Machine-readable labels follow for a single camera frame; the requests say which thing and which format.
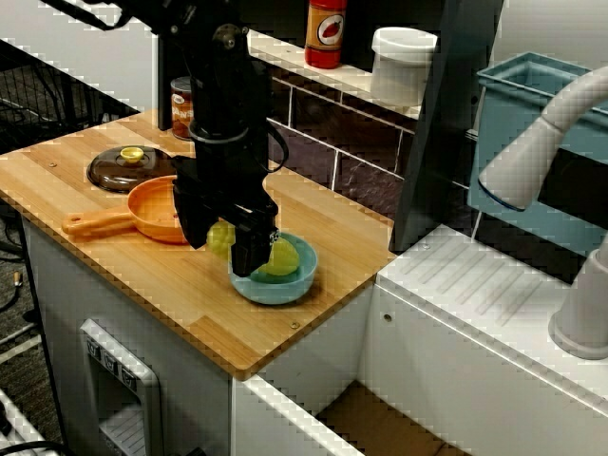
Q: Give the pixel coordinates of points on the yellow toy corn cob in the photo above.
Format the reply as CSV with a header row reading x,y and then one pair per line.
x,y
285,259

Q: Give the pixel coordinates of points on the white plastic container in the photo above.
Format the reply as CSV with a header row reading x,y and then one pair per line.
x,y
399,66

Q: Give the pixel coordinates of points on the white toy sink unit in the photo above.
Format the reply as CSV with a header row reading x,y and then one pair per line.
x,y
427,332

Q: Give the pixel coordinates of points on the toy beans can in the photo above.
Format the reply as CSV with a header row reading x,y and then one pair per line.
x,y
181,114

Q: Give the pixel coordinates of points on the grey toy faucet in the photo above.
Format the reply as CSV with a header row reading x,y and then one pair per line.
x,y
527,152

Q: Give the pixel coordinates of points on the brown transparent pan lid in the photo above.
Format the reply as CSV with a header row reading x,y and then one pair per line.
x,y
114,173

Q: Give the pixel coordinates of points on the wide black kitchen pillar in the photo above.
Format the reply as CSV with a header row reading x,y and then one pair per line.
x,y
442,119

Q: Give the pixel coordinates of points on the white toy fridge dispenser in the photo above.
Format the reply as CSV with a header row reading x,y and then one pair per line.
x,y
119,380

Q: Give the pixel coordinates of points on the teal kitchen cabinet box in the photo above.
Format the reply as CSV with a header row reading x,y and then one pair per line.
x,y
513,119

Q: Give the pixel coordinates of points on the white tiled shelf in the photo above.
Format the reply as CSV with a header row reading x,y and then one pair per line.
x,y
351,76

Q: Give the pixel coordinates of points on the narrow black shelf post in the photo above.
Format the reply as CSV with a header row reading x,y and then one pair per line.
x,y
164,81

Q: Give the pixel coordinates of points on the orange toy frying pan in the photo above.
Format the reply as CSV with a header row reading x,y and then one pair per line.
x,y
152,204

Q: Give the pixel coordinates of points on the red ketchup bottle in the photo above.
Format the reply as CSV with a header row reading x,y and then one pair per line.
x,y
325,33

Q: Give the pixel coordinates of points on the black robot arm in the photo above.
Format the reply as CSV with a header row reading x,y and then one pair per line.
x,y
223,95

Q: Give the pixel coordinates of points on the light blue toy bowl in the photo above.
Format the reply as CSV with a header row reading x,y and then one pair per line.
x,y
285,290

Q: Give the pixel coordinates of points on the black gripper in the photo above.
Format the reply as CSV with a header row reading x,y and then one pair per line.
x,y
223,185

